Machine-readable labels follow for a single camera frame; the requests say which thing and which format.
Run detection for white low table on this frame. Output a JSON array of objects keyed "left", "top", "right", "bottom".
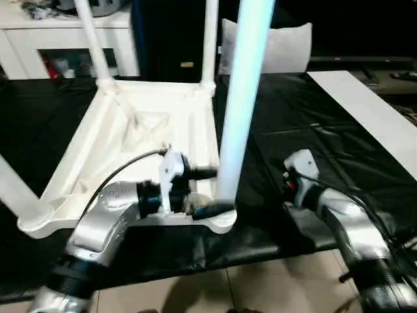
[{"left": 308, "top": 70, "right": 417, "bottom": 183}]

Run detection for black table mat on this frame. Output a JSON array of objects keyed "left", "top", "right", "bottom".
[{"left": 0, "top": 70, "right": 417, "bottom": 301}]

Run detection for thin black bar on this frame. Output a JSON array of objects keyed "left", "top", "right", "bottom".
[{"left": 309, "top": 55, "right": 417, "bottom": 63}]

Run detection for black tangled straps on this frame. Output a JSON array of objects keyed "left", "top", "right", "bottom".
[{"left": 21, "top": 0, "right": 60, "bottom": 18}]

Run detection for black sofa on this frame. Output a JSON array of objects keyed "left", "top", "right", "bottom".
[{"left": 130, "top": 0, "right": 417, "bottom": 76}]

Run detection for grey cushion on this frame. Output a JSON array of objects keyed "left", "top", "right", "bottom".
[{"left": 220, "top": 18, "right": 313, "bottom": 75}]

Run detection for white plastic table top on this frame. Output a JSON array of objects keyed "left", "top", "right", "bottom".
[{"left": 18, "top": 80, "right": 238, "bottom": 241}]

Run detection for grey bag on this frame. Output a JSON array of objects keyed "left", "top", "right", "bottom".
[{"left": 57, "top": 0, "right": 132, "bottom": 17}]

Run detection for white cup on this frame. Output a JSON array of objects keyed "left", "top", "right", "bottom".
[{"left": 55, "top": 59, "right": 70, "bottom": 78}]

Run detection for white plastic table leg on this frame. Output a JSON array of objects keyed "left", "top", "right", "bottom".
[
  {"left": 0, "top": 153, "right": 50, "bottom": 226},
  {"left": 199, "top": 0, "right": 219, "bottom": 93},
  {"left": 74, "top": 0, "right": 117, "bottom": 93},
  {"left": 216, "top": 0, "right": 274, "bottom": 210}
]

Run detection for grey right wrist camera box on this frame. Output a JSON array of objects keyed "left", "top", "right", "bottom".
[{"left": 282, "top": 149, "right": 321, "bottom": 181}]

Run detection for white cabinet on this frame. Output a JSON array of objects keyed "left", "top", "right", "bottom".
[{"left": 0, "top": 12, "right": 140, "bottom": 81}]

